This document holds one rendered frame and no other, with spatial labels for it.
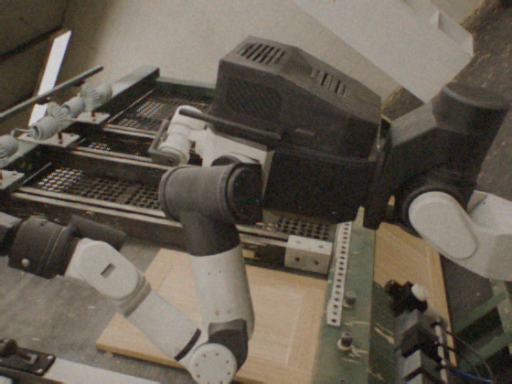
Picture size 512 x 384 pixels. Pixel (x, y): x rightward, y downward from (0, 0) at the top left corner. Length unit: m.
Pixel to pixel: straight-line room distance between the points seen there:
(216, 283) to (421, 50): 4.30
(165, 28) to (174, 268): 6.02
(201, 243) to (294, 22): 5.84
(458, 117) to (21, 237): 0.72
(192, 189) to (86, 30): 7.23
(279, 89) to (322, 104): 0.08
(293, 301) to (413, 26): 3.84
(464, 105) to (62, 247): 0.69
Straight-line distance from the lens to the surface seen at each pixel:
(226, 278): 0.81
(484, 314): 2.11
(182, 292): 1.32
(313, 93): 0.83
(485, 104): 0.89
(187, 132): 1.01
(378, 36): 4.92
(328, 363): 1.14
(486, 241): 0.97
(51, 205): 1.64
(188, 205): 0.78
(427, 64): 4.99
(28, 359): 1.16
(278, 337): 1.22
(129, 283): 0.84
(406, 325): 1.21
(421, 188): 0.93
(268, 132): 0.83
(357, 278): 1.37
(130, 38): 7.58
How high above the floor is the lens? 1.33
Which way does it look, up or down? 6 degrees down
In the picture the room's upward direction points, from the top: 55 degrees counter-clockwise
